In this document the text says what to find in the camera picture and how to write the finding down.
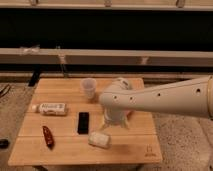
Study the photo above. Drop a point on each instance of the black object on floor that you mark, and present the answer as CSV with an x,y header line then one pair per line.
x,y
4,143

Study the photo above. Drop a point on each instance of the red chili pepper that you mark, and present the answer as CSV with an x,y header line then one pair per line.
x,y
48,137

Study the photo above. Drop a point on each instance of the long wooden rail beam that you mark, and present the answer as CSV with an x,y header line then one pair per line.
x,y
25,55

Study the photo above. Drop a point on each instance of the black rectangular block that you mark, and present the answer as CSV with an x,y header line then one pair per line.
x,y
83,123

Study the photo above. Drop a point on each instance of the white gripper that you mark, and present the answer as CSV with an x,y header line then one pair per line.
x,y
113,117

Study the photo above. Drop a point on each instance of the wooden table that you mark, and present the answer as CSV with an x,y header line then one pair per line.
x,y
137,144

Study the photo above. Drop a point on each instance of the clear plastic cup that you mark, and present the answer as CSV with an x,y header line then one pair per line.
x,y
88,86

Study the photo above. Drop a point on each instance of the white labelled plastic bottle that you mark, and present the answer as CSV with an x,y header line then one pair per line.
x,y
50,109

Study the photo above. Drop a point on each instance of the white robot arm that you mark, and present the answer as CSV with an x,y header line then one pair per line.
x,y
190,98

